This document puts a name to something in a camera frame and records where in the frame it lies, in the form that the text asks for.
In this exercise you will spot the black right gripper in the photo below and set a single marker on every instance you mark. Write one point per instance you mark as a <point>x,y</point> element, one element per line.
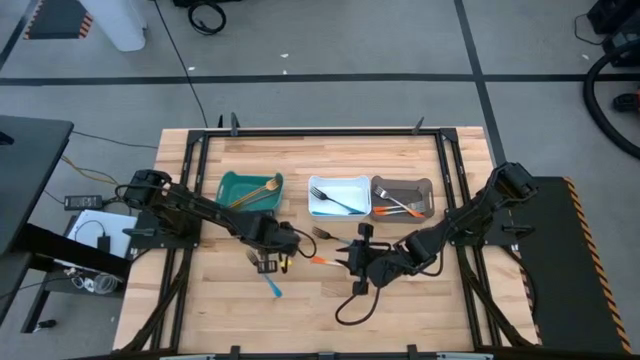
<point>385,267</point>

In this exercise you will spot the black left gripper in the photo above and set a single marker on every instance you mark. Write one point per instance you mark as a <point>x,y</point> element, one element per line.
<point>272,237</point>

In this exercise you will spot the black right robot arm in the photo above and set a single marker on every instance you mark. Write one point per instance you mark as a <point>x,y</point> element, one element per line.
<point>475,210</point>

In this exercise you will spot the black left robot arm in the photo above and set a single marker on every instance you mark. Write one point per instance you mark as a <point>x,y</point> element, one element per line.
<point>200,210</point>

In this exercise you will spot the yellow gripper label tag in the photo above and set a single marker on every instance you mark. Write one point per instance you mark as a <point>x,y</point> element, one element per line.
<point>286,261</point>

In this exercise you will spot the teal plastic bin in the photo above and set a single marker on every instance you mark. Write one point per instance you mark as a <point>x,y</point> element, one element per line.
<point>235,187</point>

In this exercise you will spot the white plastic bin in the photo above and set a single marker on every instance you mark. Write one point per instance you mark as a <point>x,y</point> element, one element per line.
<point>345,192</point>

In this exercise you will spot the grey translucent plastic bin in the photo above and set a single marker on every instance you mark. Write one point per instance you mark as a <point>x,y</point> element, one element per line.
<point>420,187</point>

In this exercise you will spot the black table clamp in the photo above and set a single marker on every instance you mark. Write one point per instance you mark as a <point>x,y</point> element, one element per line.
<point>234,125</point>
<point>417,127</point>
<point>234,353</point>
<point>412,352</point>

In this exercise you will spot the white paper sheet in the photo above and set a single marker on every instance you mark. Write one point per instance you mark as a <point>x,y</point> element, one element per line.
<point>120,225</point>

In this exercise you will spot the small black charger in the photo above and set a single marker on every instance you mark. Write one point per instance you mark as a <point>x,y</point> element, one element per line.
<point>103,243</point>

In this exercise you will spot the clear glass jar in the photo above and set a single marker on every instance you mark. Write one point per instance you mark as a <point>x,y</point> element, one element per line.
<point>105,283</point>

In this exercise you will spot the black stand beam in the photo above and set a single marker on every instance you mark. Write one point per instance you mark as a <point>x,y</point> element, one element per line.
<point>70,247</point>

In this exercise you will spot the black hazard-edged platform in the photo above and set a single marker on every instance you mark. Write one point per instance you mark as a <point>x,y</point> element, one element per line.
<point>565,275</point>

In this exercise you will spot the black desk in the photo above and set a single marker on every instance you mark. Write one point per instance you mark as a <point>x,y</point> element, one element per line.
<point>30,175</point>

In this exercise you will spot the black hazard-striped floor mat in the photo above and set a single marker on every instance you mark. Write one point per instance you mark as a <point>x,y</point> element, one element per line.
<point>55,20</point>

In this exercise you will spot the orange and black tool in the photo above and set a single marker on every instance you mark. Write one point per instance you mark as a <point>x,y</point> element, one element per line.
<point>625,102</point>

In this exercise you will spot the black equipment case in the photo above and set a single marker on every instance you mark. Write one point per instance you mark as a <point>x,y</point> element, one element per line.
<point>620,20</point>

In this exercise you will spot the black aluminium table frame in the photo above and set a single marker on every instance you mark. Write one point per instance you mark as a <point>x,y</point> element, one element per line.
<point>325,133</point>

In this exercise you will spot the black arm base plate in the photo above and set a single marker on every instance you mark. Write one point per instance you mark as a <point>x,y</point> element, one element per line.
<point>505,235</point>
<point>150,242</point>

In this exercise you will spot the white cylindrical post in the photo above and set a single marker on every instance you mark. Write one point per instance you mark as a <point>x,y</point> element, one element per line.
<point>117,25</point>

